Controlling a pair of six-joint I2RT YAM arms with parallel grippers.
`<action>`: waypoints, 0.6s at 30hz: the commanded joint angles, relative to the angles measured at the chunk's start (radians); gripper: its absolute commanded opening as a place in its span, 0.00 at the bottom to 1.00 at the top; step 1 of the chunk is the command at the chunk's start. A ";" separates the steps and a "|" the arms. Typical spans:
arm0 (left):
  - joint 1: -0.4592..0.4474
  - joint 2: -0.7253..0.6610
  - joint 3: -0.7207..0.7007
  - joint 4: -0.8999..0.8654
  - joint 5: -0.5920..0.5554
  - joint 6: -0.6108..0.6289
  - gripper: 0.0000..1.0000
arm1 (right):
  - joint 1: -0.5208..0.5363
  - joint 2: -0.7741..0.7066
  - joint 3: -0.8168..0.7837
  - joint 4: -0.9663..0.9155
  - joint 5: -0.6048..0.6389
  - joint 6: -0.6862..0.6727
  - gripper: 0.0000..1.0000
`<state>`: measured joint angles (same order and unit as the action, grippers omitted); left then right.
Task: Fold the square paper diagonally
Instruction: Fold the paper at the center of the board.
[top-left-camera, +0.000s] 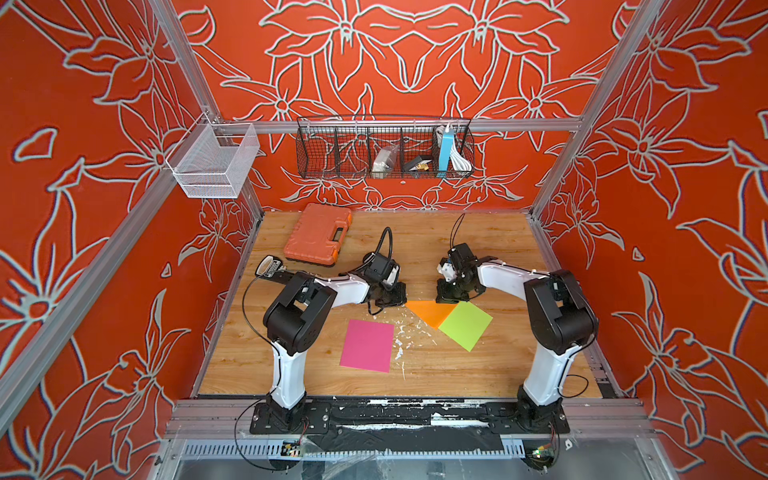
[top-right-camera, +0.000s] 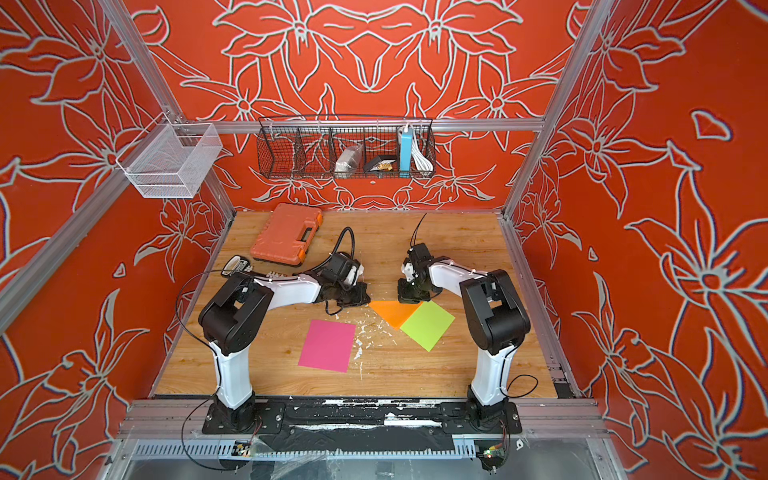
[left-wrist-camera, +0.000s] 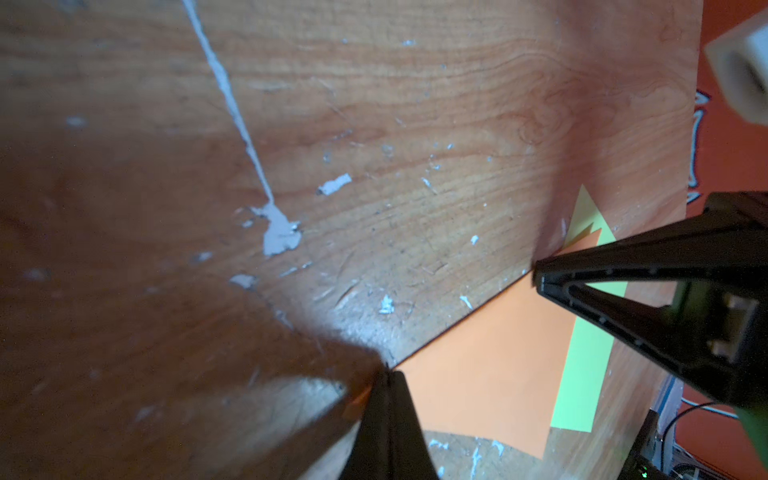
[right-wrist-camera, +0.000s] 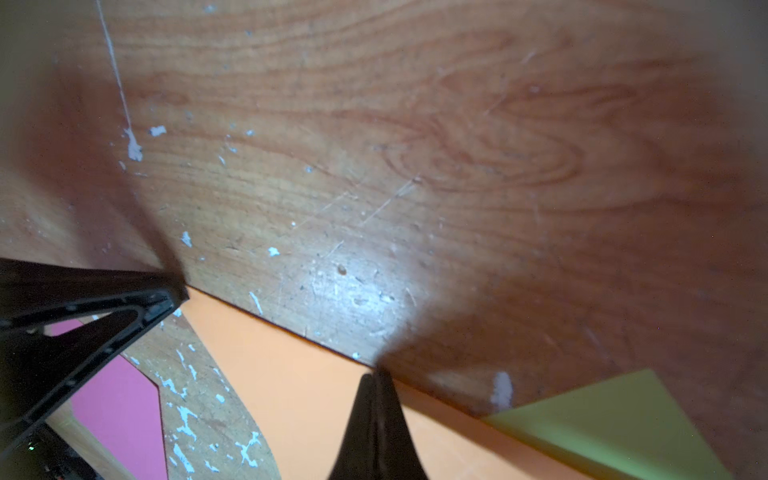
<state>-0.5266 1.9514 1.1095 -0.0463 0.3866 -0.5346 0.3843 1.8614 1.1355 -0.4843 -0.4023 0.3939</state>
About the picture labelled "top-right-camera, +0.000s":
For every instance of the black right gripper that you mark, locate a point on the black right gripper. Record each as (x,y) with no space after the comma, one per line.
(404,295)

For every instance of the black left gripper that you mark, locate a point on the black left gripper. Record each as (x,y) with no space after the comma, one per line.
(360,292)

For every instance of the orange square paper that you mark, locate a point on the orange square paper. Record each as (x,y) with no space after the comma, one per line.
(394,312)

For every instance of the green square paper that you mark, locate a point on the green square paper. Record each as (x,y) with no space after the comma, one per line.
(427,325)

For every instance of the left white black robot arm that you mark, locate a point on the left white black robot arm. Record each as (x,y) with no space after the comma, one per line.
(232,319)

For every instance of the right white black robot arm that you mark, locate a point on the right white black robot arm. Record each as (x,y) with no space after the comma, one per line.
(494,312)

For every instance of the pink square paper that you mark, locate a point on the pink square paper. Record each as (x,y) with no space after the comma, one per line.
(328,346)

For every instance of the orange plastic tool case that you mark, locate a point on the orange plastic tool case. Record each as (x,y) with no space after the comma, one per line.
(287,234)

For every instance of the black small box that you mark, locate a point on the black small box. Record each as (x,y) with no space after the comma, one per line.
(382,163)

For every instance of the clear plastic bag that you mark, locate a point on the clear plastic bag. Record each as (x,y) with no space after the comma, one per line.
(348,162)

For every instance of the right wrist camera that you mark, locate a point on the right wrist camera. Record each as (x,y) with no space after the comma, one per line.
(419,257)

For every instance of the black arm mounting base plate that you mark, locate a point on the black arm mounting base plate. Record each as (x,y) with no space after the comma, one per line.
(272,415)

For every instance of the black wire wall basket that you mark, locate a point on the black wire wall basket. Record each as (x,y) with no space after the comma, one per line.
(297,148)

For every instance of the clear plastic wall bin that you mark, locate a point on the clear plastic wall bin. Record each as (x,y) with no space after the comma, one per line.
(172,161)

